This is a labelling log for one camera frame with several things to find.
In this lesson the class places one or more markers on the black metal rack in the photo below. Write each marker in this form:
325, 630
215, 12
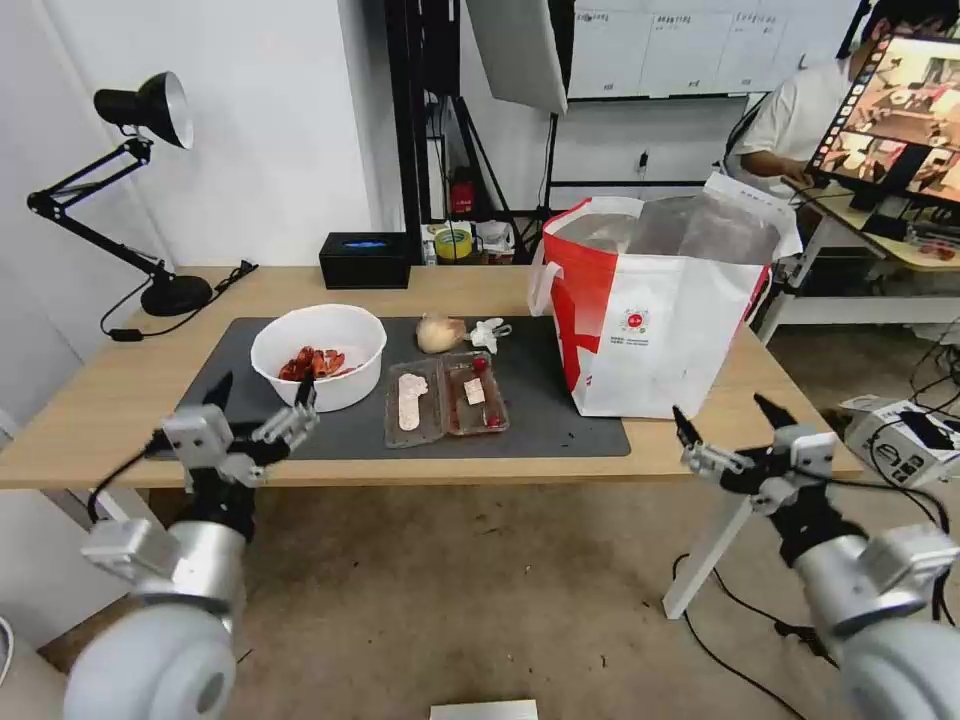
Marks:
411, 112

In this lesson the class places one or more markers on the wooden desk with white frame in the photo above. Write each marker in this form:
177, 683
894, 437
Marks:
847, 217

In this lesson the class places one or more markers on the yellow tape roll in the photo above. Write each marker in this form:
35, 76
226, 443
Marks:
454, 244

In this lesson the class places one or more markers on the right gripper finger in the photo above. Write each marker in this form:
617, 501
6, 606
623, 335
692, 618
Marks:
712, 457
781, 422

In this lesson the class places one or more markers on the clear plastic clamshell container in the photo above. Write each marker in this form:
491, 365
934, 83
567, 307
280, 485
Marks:
450, 416

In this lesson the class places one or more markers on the white softbox light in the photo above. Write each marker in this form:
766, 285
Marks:
517, 52

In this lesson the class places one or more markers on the red crayfish shells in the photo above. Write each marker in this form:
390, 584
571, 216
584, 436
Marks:
319, 364

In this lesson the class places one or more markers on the computer monitor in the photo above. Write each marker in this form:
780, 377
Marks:
892, 105

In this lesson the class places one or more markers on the red small box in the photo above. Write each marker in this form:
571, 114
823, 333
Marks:
463, 193

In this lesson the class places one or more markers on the white robot front shell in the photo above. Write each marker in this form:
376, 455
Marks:
484, 710

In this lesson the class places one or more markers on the white printed cardboard box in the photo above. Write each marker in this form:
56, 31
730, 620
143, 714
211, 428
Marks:
900, 442

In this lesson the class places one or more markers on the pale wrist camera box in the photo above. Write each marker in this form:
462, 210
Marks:
814, 454
195, 439

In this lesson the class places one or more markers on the whiteboard with paper sheets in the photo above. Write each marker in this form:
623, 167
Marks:
675, 52

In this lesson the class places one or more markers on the white label scrap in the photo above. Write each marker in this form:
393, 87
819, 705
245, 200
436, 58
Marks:
473, 391

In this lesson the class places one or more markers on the white table leg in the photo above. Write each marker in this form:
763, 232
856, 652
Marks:
705, 555

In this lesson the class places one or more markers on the pink food scrap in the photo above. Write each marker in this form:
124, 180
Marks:
409, 401

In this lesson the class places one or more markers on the black light stand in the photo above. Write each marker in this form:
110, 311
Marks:
551, 165

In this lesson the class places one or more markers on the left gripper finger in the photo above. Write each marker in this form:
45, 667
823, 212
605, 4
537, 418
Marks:
289, 427
223, 397

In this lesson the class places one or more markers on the dark grey table mat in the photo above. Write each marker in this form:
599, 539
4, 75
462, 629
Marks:
540, 435

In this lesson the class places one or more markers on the person's forearm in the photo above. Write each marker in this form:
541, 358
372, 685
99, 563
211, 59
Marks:
772, 165

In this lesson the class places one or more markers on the crumpled white tissue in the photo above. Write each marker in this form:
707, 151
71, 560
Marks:
489, 334

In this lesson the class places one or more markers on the black desk lamp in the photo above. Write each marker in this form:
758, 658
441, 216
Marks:
176, 294

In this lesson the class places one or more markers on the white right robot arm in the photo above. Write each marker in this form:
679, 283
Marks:
832, 577

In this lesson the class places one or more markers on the white and red takeout bag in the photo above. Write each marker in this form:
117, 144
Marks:
652, 337

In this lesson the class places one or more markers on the white round bowl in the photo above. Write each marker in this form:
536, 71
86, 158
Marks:
330, 394

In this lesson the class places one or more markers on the person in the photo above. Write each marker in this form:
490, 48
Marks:
799, 112

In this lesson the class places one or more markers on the black tissue box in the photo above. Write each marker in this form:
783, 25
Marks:
364, 266

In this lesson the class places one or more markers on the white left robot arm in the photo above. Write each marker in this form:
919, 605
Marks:
150, 660

